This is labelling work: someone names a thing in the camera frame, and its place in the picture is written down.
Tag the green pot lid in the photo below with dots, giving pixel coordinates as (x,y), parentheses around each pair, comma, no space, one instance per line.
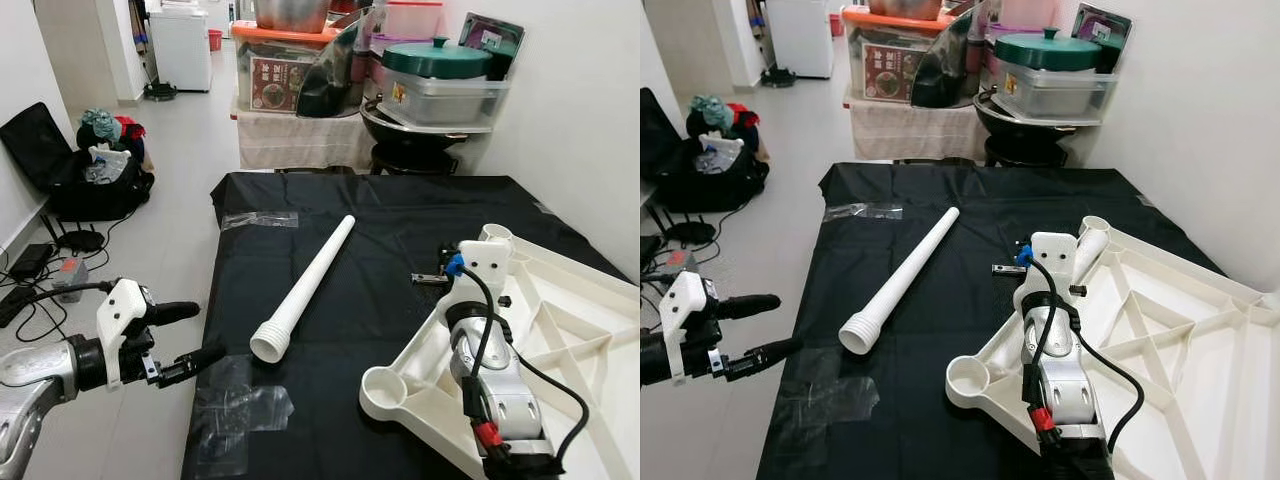
(437,58)
(1048,50)

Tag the grey charger with red label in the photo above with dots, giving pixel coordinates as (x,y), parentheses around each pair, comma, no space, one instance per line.
(70,280)
(678,265)

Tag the white appliance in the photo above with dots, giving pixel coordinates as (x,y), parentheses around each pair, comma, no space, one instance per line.
(182,50)
(800,38)

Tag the black mop head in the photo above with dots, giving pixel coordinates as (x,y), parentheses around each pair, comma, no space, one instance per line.
(160,92)
(777,78)

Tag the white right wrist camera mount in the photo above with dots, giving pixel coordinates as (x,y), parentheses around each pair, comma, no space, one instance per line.
(1050,255)
(485,265)

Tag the white plastic bag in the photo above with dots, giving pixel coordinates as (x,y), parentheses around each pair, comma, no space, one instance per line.
(108,165)
(720,155)

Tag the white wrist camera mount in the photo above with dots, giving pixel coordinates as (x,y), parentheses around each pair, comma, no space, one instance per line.
(1050,255)
(685,300)
(122,310)
(485,265)

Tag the brown basin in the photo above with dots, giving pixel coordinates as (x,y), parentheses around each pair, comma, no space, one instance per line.
(290,12)
(905,8)

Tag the black power strip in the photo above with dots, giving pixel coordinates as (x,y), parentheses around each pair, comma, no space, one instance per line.
(15,305)

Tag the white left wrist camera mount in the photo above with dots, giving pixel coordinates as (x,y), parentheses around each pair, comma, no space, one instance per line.
(685,300)
(122,310)

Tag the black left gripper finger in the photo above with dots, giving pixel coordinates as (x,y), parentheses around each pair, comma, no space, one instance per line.
(175,312)
(195,362)
(768,358)
(750,305)

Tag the white plastic table top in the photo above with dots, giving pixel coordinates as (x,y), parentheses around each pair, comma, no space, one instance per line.
(1190,340)
(580,340)

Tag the black power adapter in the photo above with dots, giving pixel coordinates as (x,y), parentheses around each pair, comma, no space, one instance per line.
(30,260)

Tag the teal plush toy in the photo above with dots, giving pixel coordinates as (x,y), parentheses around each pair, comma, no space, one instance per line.
(710,112)
(98,123)

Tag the beige cloth covered table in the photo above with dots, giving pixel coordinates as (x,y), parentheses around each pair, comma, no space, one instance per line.
(915,130)
(300,140)

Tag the clear storage box orange lid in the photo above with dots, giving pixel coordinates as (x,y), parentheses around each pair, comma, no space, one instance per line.
(890,18)
(280,32)

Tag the clear container red lid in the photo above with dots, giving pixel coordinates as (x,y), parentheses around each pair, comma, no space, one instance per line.
(1028,12)
(413,18)

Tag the white plastic table leg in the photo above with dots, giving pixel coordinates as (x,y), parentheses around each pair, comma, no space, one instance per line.
(305,285)
(498,235)
(1090,250)
(900,280)

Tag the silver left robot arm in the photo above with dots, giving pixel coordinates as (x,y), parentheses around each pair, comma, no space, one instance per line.
(30,375)
(655,358)

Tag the dark printed packet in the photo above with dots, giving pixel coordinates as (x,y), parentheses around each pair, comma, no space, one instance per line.
(492,32)
(1102,22)

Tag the flat clear plastic strip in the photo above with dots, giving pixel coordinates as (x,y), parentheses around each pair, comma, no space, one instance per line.
(260,220)
(862,211)

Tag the flat black router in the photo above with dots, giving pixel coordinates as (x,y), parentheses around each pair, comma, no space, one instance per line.
(80,240)
(690,232)

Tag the red cloth item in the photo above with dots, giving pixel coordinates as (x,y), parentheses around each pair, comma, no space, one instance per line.
(744,115)
(130,127)

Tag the crumpled clear plastic bag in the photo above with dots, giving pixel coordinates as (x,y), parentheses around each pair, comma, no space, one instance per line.
(240,410)
(825,395)

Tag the small red bin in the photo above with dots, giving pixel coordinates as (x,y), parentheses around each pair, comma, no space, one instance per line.
(214,40)
(835,23)

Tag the white shelf board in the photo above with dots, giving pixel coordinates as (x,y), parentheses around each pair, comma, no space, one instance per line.
(450,126)
(1060,119)

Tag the black cloth cover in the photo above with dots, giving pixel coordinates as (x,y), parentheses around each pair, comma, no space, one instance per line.
(380,240)
(960,230)

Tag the clear plastic storage box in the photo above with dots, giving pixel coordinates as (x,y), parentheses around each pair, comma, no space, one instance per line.
(1055,90)
(445,98)

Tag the black wok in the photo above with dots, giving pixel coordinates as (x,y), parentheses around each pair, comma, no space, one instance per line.
(410,148)
(1025,140)

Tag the open black suitcase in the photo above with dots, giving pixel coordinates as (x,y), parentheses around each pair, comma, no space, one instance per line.
(35,150)
(700,185)

